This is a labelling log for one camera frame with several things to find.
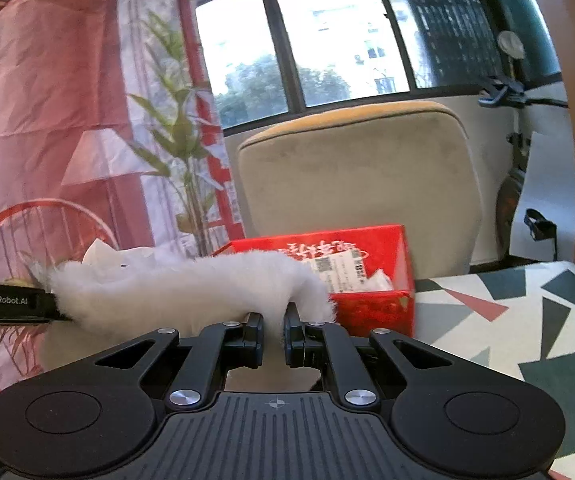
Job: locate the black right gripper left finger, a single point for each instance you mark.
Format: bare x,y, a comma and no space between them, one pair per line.
189,374

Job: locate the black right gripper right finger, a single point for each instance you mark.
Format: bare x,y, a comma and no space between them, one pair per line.
328,348

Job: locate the white fluffy scarf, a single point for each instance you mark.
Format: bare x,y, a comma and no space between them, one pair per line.
187,295

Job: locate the white tissue paper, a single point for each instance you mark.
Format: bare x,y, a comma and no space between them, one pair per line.
104,257

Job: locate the red strawberry cardboard box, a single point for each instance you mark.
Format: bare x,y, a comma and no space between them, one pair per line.
367,272

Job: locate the beige upholstered chair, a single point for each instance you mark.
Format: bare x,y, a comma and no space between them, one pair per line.
405,163

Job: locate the geometric patterned tablecloth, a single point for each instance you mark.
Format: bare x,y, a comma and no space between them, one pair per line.
520,322

